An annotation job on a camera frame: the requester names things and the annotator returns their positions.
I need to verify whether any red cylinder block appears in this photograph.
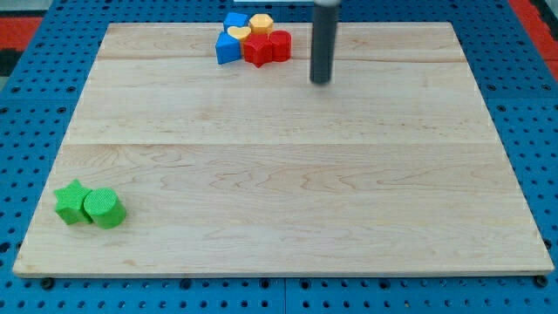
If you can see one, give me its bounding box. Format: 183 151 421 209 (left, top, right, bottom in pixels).
269 30 292 62

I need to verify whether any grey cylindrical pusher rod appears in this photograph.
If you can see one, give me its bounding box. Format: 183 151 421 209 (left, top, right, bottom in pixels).
310 0 341 85

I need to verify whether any green cylinder block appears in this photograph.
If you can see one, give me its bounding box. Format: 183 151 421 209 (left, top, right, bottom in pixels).
84 188 126 229

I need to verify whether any yellow heart block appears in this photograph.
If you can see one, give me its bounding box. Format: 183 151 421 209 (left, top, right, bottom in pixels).
227 26 252 43

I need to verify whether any yellow hexagon block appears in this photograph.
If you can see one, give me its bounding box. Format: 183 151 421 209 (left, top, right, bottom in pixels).
248 13 274 35

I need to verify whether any wooden board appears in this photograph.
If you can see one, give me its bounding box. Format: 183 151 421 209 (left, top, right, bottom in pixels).
13 22 554 278

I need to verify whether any blue cube block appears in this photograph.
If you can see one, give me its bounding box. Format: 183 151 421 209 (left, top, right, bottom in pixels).
223 12 249 31

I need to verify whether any blue triangle block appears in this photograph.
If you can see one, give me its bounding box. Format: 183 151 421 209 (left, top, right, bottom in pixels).
214 31 242 65

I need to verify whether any red star block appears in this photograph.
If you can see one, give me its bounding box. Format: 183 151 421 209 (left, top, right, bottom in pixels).
242 34 273 67

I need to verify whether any green star block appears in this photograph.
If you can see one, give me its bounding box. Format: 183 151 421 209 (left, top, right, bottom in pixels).
54 179 92 225

